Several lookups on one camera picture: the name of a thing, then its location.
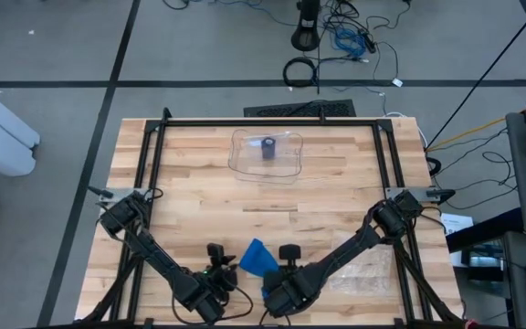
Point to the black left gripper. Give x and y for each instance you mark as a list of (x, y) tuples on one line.
[(217, 281)]

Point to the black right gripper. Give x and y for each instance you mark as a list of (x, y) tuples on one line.
[(297, 288)]

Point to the bright blue elastic bandage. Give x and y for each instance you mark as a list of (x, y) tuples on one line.
[(256, 258)]

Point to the small clear zip bag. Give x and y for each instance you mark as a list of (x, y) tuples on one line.
[(249, 146)]

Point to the dark blue elastic bandage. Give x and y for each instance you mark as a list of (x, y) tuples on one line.
[(268, 148)]

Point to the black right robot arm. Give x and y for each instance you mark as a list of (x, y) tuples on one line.
[(350, 251)]

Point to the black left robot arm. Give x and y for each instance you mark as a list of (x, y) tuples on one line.
[(162, 260)]

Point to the large clear plastic bag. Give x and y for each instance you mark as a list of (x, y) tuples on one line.
[(372, 269)]

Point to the clear plastic container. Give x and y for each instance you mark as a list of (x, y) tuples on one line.
[(265, 171)]

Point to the black keyboard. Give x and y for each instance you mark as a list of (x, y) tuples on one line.
[(299, 109)]

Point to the white paper sheet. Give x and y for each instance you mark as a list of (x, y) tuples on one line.
[(457, 225)]

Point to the grey electronics box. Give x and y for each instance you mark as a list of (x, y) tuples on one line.
[(482, 260)]

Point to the dark cart beam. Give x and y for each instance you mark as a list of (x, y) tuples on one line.
[(482, 230)]

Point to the small white tag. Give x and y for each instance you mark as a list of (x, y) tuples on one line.
[(396, 82)]

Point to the black floor stand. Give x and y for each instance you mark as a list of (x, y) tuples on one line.
[(306, 36)]

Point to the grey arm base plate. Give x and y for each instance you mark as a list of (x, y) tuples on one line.
[(420, 193), (117, 193)]

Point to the black aluminium table frame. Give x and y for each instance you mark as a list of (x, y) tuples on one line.
[(267, 122)]

